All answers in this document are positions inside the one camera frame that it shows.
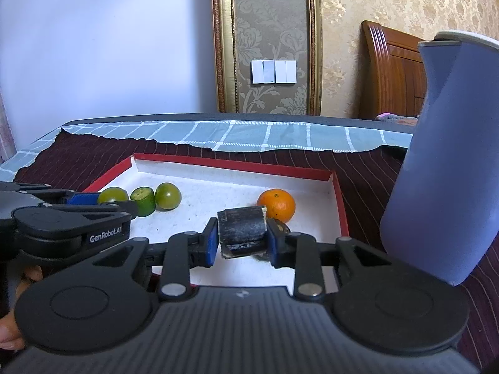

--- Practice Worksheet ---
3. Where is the green tomato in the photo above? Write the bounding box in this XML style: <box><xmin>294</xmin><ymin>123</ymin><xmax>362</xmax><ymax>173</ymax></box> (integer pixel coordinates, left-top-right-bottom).
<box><xmin>97</xmin><ymin>187</ymin><xmax>129</xmax><ymax>204</ymax></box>
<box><xmin>155</xmin><ymin>182</ymin><xmax>182</xmax><ymax>211</ymax></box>

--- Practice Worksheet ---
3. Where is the black sugarcane piece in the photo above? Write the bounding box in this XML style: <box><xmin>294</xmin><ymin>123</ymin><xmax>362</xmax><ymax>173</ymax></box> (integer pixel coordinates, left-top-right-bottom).
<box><xmin>217</xmin><ymin>206</ymin><xmax>266</xmax><ymax>259</ymax></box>

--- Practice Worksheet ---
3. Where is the cut green lime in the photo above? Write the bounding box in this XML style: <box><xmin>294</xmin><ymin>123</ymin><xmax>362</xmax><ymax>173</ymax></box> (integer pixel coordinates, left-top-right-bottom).
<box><xmin>130</xmin><ymin>187</ymin><xmax>156</xmax><ymax>217</ymax></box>

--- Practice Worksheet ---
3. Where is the knobby sugarcane piece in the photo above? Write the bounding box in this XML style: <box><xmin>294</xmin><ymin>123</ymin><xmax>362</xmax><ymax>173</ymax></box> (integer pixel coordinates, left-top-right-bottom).
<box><xmin>255</xmin><ymin>218</ymin><xmax>290</xmax><ymax>263</ymax></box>

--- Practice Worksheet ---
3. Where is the person's left hand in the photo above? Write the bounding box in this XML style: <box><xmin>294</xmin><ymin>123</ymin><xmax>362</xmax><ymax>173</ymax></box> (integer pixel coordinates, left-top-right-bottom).
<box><xmin>1</xmin><ymin>266</ymin><xmax>43</xmax><ymax>351</ymax></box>

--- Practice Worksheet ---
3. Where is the red shallow cardboard box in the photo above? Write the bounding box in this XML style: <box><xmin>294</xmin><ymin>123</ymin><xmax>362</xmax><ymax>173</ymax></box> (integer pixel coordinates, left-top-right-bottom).
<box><xmin>82</xmin><ymin>153</ymin><xmax>351</xmax><ymax>295</ymax></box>

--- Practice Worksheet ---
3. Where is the dark maroon striped cloth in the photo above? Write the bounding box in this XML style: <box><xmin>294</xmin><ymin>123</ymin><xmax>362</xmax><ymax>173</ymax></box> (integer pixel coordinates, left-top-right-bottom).
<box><xmin>13</xmin><ymin>131</ymin><xmax>498</xmax><ymax>368</ymax></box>

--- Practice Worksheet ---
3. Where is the teal checked tablecloth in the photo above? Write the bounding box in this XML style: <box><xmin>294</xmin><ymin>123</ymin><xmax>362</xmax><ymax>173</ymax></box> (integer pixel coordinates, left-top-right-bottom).
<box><xmin>1</xmin><ymin>120</ymin><xmax>414</xmax><ymax>181</ymax></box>

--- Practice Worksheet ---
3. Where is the blue electric kettle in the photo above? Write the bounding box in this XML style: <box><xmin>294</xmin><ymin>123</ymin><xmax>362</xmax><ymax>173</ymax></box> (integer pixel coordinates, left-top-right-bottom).
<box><xmin>380</xmin><ymin>31</ymin><xmax>498</xmax><ymax>285</ymax></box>

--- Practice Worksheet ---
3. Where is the clothes pile on bed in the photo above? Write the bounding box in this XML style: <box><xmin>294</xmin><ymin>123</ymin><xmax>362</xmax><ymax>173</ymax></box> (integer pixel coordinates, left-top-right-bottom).
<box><xmin>375</xmin><ymin>112</ymin><xmax>419</xmax><ymax>126</ymax></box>

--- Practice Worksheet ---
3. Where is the wooden bed headboard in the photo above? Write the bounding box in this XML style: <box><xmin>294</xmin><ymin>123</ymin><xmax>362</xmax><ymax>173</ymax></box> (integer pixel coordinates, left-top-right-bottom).
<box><xmin>359</xmin><ymin>20</ymin><xmax>427</xmax><ymax>119</ymax></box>

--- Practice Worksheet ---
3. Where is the white wall switch panel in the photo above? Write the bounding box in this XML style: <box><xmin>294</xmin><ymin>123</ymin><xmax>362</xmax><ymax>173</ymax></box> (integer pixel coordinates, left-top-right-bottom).
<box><xmin>250</xmin><ymin>60</ymin><xmax>297</xmax><ymax>84</ymax></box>

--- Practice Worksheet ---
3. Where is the gold picture frame panel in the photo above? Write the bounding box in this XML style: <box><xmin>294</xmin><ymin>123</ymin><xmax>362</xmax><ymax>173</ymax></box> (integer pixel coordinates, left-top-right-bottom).
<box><xmin>211</xmin><ymin>0</ymin><xmax>322</xmax><ymax>116</ymax></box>

